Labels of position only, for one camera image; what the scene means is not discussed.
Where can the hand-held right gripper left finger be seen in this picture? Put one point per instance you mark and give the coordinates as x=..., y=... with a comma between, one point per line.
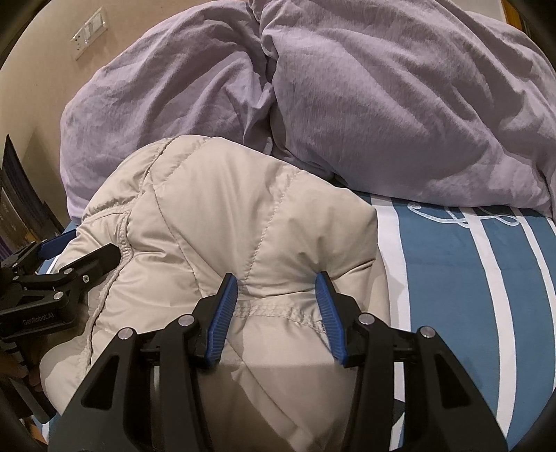
x=221, y=321

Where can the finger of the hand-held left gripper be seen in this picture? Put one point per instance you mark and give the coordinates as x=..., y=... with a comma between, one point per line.
x=58, y=247
x=97, y=260

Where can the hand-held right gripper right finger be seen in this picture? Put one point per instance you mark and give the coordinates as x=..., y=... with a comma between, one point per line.
x=330, y=321

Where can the beige puffer jacket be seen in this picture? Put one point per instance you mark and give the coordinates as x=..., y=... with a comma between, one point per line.
x=243, y=226

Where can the blue white striped bed sheet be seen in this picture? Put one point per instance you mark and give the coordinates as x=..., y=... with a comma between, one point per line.
x=456, y=295

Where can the purple duvet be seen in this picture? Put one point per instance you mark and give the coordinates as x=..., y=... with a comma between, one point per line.
x=369, y=108

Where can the dark wall poster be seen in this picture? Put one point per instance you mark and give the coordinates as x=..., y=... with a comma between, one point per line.
x=26, y=204

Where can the white wall switch plate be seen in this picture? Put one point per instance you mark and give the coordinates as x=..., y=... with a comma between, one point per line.
x=89, y=34

